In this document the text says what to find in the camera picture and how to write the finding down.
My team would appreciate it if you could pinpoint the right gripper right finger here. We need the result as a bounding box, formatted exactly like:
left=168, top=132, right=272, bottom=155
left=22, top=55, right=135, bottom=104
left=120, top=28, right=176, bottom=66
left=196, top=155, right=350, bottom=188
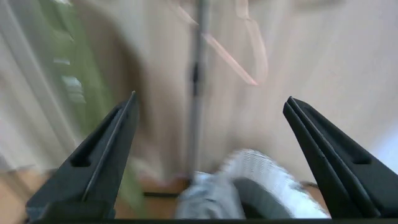
left=282, top=95, right=398, bottom=218

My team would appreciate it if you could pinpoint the white laundry basket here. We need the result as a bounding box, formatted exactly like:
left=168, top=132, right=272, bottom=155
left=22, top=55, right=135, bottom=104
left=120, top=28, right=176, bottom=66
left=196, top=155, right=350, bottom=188
left=217, top=148, right=331, bottom=219

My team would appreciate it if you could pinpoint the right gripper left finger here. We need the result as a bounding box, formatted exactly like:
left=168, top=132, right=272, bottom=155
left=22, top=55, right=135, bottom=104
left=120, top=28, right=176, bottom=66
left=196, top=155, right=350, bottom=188
left=24, top=91, right=140, bottom=220

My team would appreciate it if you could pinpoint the pale grey garment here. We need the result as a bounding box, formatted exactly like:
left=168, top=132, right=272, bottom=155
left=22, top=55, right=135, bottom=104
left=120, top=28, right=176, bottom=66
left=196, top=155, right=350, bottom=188
left=175, top=170, right=247, bottom=220

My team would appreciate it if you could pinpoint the pink clothes hanger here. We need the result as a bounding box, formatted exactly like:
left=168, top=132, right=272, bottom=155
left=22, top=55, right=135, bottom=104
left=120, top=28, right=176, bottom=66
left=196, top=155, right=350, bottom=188
left=172, top=0, right=270, bottom=87

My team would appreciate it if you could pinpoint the green printed t-shirt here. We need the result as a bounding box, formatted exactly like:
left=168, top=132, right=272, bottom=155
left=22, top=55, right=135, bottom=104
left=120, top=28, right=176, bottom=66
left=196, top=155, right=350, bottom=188
left=30, top=0, right=147, bottom=218

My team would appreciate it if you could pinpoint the black clothes rack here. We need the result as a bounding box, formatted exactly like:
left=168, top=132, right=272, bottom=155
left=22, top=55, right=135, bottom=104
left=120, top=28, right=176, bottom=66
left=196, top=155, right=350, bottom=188
left=142, top=0, right=211, bottom=199

